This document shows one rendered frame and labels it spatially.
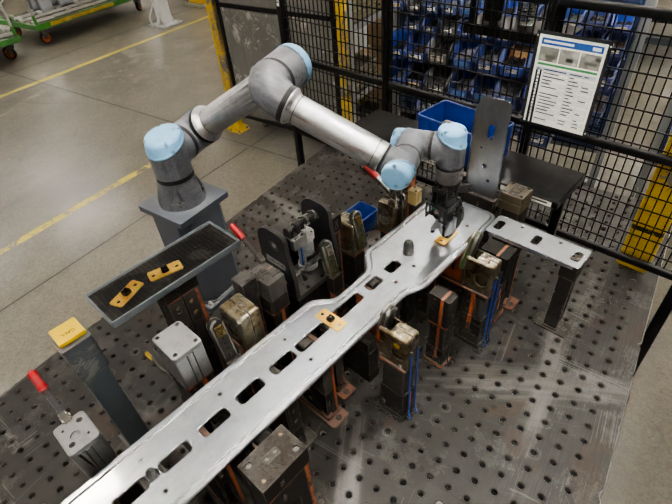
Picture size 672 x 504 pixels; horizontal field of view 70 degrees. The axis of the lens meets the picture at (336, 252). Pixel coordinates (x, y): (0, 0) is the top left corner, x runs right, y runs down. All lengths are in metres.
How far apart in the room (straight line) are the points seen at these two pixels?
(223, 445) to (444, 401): 0.67
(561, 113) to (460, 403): 0.99
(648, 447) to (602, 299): 0.79
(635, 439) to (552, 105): 1.41
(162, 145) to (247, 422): 0.81
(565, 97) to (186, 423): 1.46
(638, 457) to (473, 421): 1.07
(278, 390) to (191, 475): 0.25
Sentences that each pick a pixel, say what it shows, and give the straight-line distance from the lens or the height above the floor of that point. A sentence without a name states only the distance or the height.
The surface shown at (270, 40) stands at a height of 0.84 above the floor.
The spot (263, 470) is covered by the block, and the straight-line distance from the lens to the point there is 1.03.
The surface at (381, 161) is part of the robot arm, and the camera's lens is 1.18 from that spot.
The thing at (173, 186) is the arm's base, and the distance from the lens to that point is 1.54.
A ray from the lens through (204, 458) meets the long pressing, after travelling 1.11.
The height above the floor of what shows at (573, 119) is 1.20.
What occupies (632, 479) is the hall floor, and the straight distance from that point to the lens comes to 2.35.
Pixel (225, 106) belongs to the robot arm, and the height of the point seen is 1.39.
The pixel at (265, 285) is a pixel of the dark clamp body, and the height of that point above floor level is 1.07.
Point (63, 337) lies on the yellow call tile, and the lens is 1.22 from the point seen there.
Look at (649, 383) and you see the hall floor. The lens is 2.64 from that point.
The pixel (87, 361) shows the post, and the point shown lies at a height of 1.08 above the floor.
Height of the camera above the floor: 1.95
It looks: 41 degrees down
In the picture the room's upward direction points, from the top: 5 degrees counter-clockwise
